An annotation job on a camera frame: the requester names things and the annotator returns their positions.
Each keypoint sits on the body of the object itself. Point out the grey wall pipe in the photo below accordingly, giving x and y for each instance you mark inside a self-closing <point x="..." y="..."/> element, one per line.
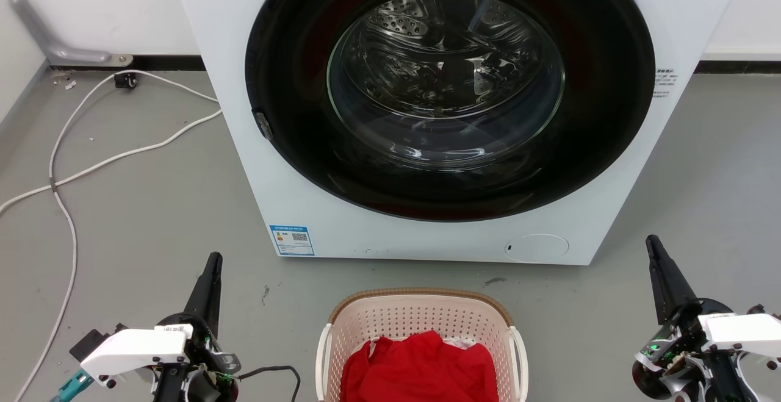
<point x="36" y="24"/>

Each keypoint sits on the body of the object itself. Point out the small black box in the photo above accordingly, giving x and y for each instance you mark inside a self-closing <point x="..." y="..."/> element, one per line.
<point x="91" y="342"/>

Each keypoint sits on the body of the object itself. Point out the round black glass washer door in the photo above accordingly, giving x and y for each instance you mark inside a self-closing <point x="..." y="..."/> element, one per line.
<point x="293" y="42"/>

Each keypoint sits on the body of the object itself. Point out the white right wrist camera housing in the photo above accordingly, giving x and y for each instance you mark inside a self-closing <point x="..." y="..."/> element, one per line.
<point x="741" y="332"/>

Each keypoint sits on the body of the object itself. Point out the red garment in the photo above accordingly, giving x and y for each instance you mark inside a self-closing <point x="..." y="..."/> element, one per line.
<point x="421" y="368"/>

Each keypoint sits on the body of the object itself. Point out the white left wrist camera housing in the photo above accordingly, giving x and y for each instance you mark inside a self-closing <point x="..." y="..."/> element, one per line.
<point x="134" y="350"/>

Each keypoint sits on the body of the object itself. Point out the round white filter cover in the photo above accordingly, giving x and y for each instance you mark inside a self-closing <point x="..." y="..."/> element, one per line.
<point x="537" y="247"/>

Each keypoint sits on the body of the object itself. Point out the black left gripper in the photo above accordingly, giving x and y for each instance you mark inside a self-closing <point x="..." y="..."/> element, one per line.
<point x="210" y="356"/>

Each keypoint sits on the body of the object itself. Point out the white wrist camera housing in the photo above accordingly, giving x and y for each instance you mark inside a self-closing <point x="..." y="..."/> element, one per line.
<point x="741" y="332"/>
<point x="134" y="350"/>

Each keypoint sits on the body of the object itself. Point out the beige plastic laundry basket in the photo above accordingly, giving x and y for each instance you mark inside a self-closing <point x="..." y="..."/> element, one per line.
<point x="415" y="313"/>

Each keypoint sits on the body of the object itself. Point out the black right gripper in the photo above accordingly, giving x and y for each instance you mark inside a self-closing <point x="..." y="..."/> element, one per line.
<point x="677" y="359"/>

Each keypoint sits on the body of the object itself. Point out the small black caster wheel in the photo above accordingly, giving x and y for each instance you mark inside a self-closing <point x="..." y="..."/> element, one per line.
<point x="125" y="80"/>

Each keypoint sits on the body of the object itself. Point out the white front-load washing machine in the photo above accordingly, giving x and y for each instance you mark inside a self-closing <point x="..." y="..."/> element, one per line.
<point x="219" y="17"/>

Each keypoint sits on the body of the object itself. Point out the blue energy label sticker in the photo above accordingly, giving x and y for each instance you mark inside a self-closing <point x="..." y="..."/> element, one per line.
<point x="291" y="240"/>

